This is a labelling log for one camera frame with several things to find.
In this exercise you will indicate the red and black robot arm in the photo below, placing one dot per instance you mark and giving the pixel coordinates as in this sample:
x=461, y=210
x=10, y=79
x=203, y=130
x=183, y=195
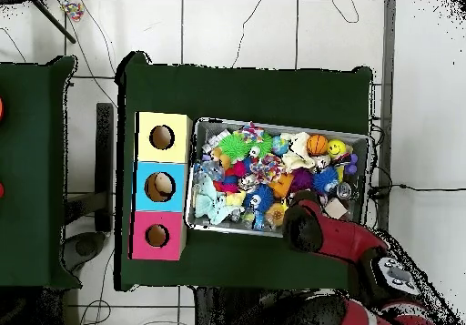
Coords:
x=342, y=237

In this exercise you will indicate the wooden box with three holes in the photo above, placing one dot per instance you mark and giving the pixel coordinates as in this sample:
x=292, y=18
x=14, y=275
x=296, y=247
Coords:
x=160, y=164

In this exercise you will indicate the brown bear plush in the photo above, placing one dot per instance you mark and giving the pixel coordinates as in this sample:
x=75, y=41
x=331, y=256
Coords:
x=218, y=155

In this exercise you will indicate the large green spiky ball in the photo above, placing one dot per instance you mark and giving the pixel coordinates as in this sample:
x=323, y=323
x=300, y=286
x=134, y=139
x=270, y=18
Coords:
x=235, y=146

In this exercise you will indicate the yellow duck plush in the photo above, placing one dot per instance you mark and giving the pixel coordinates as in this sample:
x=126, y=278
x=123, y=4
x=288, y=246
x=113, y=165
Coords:
x=236, y=198

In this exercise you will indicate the purple spiky ball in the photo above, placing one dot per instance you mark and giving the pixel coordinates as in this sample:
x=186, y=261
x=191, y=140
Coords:
x=301, y=179

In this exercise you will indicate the orange basketball toy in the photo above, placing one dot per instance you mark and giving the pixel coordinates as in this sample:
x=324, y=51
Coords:
x=317, y=144

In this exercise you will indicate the yellow smiley face ball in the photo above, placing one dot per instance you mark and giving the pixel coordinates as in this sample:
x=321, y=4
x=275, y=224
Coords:
x=336, y=148

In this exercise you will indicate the black upright panel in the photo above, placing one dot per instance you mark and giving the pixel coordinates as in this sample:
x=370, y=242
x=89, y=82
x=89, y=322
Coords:
x=105, y=157

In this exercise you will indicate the dark green side table cloth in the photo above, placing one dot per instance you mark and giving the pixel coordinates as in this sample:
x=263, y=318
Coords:
x=32, y=157

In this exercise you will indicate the black rod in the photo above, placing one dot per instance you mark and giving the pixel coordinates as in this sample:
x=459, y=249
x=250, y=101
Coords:
x=54, y=21

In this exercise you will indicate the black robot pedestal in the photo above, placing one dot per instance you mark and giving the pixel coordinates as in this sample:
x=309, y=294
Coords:
x=225, y=308

